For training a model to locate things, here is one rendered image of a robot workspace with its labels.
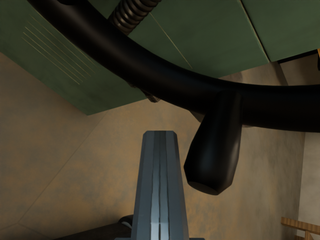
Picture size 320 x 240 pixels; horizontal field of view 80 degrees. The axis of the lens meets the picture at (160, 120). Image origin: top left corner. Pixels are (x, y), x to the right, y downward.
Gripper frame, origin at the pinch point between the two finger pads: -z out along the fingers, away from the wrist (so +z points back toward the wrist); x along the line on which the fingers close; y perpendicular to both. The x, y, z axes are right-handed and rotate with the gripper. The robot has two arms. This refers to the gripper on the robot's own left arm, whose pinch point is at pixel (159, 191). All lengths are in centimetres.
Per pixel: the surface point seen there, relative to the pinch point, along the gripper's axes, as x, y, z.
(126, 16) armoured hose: -2.9, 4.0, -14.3
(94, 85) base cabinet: -19, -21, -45
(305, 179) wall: 218, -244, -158
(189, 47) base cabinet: 5.0, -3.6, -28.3
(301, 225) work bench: 150, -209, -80
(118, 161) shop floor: -19, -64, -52
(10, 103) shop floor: -50, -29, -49
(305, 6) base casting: 16.4, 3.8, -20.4
